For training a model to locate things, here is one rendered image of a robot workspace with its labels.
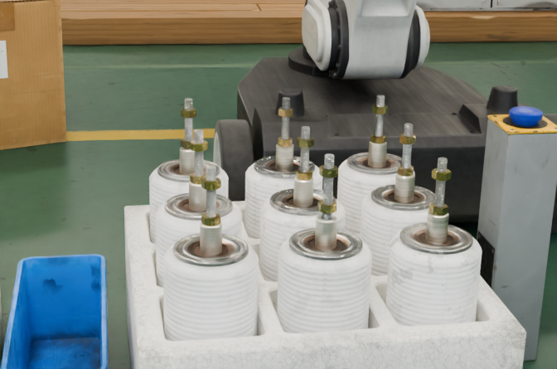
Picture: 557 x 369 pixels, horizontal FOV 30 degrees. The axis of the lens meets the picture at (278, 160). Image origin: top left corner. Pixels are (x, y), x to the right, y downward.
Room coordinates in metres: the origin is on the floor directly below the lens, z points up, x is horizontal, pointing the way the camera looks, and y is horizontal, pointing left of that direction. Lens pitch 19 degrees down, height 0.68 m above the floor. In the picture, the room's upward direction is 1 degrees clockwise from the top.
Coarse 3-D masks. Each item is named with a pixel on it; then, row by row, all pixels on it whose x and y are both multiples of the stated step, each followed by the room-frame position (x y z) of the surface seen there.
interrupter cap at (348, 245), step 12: (312, 228) 1.01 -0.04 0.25; (300, 240) 0.98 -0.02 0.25; (312, 240) 0.99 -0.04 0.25; (348, 240) 0.98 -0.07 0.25; (360, 240) 0.98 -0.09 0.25; (300, 252) 0.95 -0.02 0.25; (312, 252) 0.95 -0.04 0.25; (324, 252) 0.95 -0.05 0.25; (336, 252) 0.95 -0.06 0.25; (348, 252) 0.95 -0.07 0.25
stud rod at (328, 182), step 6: (330, 156) 0.97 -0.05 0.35; (324, 162) 0.98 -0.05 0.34; (330, 162) 0.97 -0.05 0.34; (330, 168) 0.97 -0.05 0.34; (324, 180) 0.97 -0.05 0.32; (330, 180) 0.97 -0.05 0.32; (324, 186) 0.97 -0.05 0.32; (330, 186) 0.97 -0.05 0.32; (324, 192) 0.97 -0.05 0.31; (330, 192) 0.97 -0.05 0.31; (324, 198) 0.97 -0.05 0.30; (330, 198) 0.97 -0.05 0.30; (330, 204) 0.97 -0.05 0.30; (324, 216) 0.97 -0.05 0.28; (330, 216) 0.97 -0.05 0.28
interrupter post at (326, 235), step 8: (320, 216) 0.98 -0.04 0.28; (320, 224) 0.97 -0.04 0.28; (328, 224) 0.97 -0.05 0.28; (336, 224) 0.97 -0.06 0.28; (320, 232) 0.97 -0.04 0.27; (328, 232) 0.97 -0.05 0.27; (336, 232) 0.97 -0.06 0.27; (320, 240) 0.97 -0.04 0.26; (328, 240) 0.97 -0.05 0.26; (336, 240) 0.97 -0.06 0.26; (320, 248) 0.97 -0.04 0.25; (328, 248) 0.97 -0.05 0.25
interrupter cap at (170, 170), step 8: (176, 160) 1.22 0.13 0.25; (160, 168) 1.18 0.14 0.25; (168, 168) 1.19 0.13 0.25; (176, 168) 1.19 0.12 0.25; (216, 168) 1.19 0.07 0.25; (160, 176) 1.17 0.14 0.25; (168, 176) 1.16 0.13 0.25; (176, 176) 1.16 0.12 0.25; (184, 176) 1.16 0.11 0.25; (216, 176) 1.17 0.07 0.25
